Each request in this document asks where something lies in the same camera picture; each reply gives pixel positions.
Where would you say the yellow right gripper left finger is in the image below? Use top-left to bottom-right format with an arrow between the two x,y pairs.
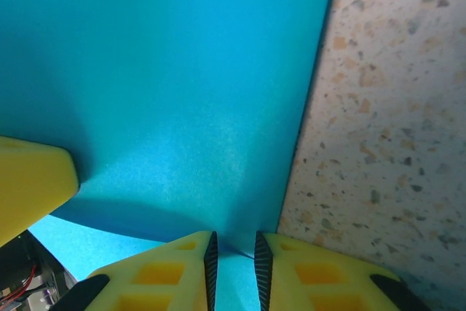
54,231 -> 218,311

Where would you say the blue paper sheet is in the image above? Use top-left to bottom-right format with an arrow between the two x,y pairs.
0,0 -> 343,311

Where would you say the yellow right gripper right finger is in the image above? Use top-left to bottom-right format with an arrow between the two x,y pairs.
254,230 -> 434,311

